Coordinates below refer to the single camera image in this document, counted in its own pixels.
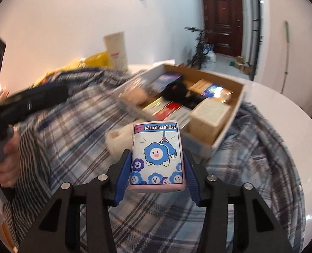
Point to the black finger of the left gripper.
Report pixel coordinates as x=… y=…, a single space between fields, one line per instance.
x=23 y=104

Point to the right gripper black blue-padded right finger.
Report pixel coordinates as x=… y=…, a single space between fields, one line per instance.
x=256 y=229

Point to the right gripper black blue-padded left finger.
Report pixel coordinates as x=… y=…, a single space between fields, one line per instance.
x=57 y=227

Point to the white small tissue pack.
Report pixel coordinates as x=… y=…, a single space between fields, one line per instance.
x=119 y=140

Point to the clear plastic bagged item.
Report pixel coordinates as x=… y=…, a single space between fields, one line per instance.
x=136 y=91

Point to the pink tissue pack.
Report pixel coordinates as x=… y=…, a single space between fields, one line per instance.
x=157 y=158

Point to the white green-text box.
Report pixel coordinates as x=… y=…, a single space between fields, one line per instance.
x=208 y=119

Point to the red white cigarette pack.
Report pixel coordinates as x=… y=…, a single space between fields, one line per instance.
x=161 y=108

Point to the black hair scrunchie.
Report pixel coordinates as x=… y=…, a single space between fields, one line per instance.
x=178 y=92

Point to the gold blue cigarette pack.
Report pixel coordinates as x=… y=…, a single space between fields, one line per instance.
x=211 y=90

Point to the person's left hand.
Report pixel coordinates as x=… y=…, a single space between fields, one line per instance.
x=10 y=166

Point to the black white striped cloth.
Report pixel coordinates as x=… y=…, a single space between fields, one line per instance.
x=32 y=190

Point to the blue plaid shirt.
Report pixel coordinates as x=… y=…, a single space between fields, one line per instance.
x=73 y=134

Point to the yellow plastic bag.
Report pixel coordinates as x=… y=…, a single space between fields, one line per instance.
x=100 y=59

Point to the white cylindrical tube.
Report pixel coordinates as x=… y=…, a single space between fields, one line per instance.
x=116 y=49

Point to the open cardboard tray box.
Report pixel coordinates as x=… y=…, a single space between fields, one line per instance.
x=189 y=77

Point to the black bicycle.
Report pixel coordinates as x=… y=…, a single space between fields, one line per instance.
x=201 y=55

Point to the cardboard boxes by door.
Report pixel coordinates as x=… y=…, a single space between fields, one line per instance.
x=241 y=65

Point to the white plastic bag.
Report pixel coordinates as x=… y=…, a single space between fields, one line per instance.
x=210 y=57

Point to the dark red entrance door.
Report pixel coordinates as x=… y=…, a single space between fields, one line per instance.
x=225 y=19

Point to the long-handled mop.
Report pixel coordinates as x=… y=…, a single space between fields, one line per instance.
x=287 y=29

